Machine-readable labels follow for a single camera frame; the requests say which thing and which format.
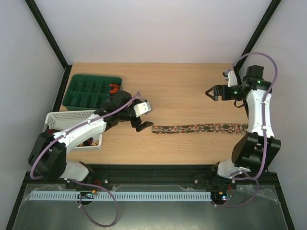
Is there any paisley patterned necktie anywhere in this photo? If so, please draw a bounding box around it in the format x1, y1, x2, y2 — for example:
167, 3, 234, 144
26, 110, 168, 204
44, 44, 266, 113
152, 123, 248, 135

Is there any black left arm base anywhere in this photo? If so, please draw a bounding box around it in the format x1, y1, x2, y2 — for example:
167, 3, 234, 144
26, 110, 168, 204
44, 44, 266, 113
65, 161, 109, 190

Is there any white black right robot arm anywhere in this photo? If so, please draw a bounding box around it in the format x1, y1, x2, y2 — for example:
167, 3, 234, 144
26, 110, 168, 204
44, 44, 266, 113
205, 65, 281, 188

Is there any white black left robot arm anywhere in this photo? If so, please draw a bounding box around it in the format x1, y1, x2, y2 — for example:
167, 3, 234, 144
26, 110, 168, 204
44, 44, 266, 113
28, 91, 153, 182

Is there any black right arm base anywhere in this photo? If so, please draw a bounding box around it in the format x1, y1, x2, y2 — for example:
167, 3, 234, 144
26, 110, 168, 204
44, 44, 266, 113
193, 162, 236, 190

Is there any orange rolled tie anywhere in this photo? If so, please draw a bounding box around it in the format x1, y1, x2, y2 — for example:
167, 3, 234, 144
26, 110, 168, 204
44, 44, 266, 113
109, 83, 120, 94

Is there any tan patterned tie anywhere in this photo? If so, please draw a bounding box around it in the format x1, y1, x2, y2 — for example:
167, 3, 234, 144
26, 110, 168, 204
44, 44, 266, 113
79, 140, 99, 147

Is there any green compartment organizer tray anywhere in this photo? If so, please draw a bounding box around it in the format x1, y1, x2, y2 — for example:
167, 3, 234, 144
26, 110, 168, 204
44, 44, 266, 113
62, 74, 122, 111

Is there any white perforated plastic basket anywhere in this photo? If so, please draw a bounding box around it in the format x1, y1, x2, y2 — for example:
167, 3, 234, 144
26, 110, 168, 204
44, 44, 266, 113
43, 110, 102, 152

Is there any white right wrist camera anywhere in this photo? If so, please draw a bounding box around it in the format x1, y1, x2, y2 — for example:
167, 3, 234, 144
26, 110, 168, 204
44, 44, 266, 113
223, 71, 238, 87

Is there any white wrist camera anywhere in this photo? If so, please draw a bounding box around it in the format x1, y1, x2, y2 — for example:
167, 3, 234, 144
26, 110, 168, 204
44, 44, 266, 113
223, 71, 238, 87
133, 102, 153, 117

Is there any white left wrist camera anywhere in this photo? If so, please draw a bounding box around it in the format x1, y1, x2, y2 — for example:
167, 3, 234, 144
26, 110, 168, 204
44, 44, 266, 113
133, 102, 153, 117

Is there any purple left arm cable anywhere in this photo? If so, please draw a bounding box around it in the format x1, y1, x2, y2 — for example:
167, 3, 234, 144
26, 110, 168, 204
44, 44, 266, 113
30, 91, 147, 226

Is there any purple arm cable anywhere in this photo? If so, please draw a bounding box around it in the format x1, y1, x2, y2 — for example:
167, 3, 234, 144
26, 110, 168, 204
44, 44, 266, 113
30, 91, 147, 226
214, 52, 279, 207

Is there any black aluminium frame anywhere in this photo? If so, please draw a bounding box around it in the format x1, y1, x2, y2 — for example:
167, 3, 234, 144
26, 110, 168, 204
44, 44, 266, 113
4, 0, 295, 230

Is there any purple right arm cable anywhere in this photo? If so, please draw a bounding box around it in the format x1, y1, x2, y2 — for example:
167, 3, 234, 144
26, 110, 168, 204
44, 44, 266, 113
214, 52, 279, 207

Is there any light blue slotted cable duct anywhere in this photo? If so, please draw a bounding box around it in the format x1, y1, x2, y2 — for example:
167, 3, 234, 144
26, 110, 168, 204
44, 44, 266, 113
29, 191, 212, 202

